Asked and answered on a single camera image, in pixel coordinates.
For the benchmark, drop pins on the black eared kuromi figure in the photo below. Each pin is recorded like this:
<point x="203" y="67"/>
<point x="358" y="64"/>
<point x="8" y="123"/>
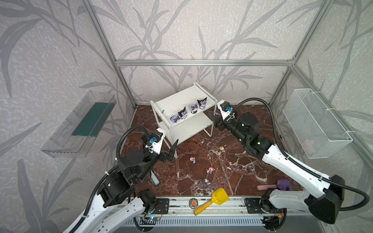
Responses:
<point x="202" y="103"/>

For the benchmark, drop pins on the pink hat doraemon figure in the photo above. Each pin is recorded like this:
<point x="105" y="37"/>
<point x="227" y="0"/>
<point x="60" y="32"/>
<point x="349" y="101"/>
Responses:
<point x="210" y="170"/>

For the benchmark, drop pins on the yellow plastic toy shovel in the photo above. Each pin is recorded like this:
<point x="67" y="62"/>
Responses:
<point x="218" y="197"/>

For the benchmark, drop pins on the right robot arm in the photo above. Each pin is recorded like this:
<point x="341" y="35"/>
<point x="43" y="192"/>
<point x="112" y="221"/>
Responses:
<point x="323" y="196"/>

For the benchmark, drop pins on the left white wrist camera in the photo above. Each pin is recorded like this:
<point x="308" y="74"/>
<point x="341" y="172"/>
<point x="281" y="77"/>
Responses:
<point x="156" y="141"/>

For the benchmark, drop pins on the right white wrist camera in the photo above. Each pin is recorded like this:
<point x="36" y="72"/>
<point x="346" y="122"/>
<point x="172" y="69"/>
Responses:
<point x="226" y="110"/>

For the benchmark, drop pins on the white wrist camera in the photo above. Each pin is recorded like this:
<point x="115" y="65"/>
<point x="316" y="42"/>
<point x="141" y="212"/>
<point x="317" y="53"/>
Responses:
<point x="156" y="141"/>
<point x="226" y="110"/>

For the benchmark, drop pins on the white two-tier metal shelf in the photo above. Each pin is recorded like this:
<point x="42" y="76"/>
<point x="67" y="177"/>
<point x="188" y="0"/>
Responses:
<point x="184" y="129"/>

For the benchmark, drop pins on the purple kuromi figure black bow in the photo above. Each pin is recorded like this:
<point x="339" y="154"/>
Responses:
<point x="174" y="119"/>

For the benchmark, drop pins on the round orange badge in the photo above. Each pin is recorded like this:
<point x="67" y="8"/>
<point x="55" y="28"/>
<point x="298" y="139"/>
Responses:
<point x="193" y="203"/>

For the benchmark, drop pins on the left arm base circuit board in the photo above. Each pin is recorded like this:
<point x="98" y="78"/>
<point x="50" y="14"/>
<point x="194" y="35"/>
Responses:
<point x="150" y="220"/>

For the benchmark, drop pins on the clear plastic wall bin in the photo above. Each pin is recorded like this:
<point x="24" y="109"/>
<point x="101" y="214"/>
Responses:
<point x="78" y="132"/>

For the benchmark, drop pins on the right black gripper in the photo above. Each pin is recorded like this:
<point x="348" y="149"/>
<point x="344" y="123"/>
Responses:
<point x="219" y="123"/>

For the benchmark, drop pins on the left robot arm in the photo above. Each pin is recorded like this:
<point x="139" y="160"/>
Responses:
<point x="113" y="201"/>

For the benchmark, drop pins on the white wire mesh basket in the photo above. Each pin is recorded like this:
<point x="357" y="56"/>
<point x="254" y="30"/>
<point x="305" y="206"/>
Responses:
<point x="311" y="119"/>

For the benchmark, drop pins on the pink object in basket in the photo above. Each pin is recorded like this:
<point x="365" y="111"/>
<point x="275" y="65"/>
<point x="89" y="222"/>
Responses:
<point x="308" y="146"/>

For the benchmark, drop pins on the small dark figure front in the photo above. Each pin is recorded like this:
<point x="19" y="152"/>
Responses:
<point x="206" y="182"/>

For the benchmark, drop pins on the red cap doraemon figure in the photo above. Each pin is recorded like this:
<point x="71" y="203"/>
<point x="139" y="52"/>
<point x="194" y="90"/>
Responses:
<point x="193" y="159"/>

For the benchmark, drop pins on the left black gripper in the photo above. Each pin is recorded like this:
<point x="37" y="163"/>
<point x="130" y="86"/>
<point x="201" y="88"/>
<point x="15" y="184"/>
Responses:
<point x="162" y="156"/>

